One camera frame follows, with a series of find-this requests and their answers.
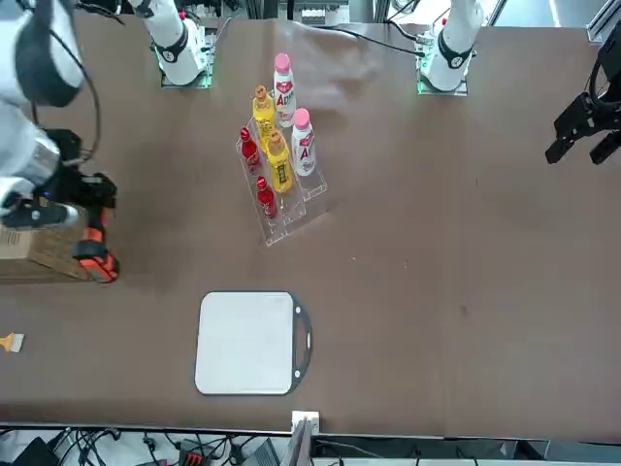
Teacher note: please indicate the yellow drink bottle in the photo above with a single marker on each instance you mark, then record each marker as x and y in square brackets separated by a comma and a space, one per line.
[263, 114]
[281, 170]

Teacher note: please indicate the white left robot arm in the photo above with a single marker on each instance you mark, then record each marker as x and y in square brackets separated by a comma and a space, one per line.
[453, 48]

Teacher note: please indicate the grey power adapter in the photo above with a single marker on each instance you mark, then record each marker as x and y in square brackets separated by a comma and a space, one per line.
[262, 454]

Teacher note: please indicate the aluminium frame post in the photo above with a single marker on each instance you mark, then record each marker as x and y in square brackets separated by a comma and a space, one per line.
[599, 26]

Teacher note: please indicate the grey metal post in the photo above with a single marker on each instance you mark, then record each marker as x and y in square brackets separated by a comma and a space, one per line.
[298, 446]

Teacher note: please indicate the small red cola bottle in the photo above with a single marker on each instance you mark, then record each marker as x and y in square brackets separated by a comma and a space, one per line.
[267, 201]
[250, 153]

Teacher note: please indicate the white bottle pink cap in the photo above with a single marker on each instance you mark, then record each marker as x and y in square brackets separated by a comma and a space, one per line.
[304, 148]
[284, 94]

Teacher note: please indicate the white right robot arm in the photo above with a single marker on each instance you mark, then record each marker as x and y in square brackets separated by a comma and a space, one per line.
[14, 131]

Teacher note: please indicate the orange black barcode scanner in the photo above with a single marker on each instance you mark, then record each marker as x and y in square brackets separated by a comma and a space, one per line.
[97, 262]

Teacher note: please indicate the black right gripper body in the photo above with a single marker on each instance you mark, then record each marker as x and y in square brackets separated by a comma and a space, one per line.
[92, 191]

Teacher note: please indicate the white table edge bracket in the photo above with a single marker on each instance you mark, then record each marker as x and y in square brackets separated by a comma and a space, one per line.
[305, 417]

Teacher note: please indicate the small orange white tag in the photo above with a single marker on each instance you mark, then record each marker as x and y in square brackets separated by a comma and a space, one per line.
[12, 342]

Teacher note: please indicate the white cutting board dark rim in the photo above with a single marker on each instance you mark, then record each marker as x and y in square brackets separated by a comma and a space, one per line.
[242, 340]

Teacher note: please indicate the red black plug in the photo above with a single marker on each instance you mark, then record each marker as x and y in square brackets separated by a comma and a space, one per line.
[190, 456]

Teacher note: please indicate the clear acrylic stepped shelf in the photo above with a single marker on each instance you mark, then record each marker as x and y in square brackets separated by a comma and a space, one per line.
[272, 234]

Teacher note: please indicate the black device under table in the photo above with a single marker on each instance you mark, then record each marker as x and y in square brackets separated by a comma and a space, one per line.
[34, 454]

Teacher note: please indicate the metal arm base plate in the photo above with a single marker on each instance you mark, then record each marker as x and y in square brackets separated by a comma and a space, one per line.
[206, 83]
[461, 91]

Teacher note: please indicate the brown cardboard box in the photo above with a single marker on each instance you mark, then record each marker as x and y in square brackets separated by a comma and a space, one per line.
[43, 252]

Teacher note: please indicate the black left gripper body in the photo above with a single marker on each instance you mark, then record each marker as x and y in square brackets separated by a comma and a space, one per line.
[612, 73]

